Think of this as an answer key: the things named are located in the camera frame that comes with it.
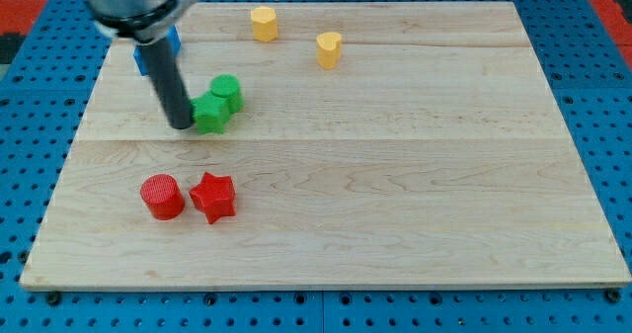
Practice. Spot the red circle block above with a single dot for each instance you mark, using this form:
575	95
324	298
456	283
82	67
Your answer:
162	196

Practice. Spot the yellow heart block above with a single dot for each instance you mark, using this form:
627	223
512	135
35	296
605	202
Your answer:
329	49

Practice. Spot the green star block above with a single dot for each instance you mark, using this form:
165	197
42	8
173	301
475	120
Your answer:
211	114

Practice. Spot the yellow hexagon block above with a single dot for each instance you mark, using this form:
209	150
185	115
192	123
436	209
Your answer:
264	23

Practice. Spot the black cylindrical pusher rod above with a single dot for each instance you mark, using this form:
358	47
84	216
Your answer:
160	63

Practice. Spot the blue block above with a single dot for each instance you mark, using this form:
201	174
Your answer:
174	43

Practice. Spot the green circle block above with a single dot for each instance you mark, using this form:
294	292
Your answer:
228	87

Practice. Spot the wooden board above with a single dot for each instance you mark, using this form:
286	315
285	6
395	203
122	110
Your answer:
432	157

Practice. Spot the red star block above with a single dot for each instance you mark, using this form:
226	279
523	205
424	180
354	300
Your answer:
214	196

